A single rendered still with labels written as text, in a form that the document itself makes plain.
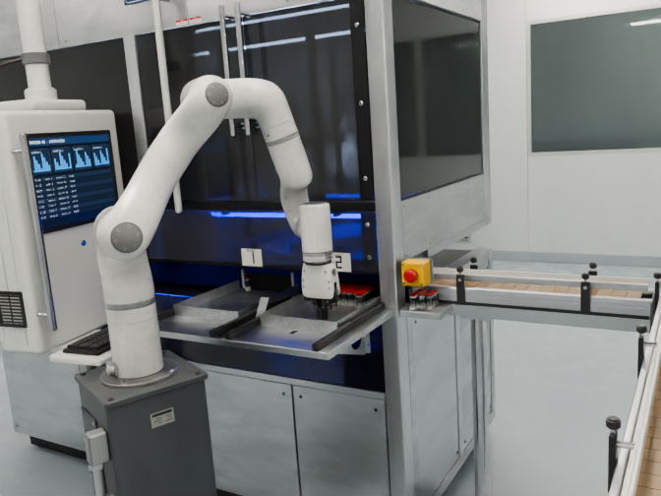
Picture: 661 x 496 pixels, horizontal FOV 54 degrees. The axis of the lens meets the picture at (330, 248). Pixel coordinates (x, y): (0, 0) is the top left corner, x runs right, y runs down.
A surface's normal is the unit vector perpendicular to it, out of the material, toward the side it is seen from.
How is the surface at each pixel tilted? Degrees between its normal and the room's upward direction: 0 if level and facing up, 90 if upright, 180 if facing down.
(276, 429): 90
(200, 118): 121
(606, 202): 90
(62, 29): 90
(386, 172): 90
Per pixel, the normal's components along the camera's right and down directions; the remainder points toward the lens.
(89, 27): -0.50, 0.19
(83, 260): 0.93, 0.00
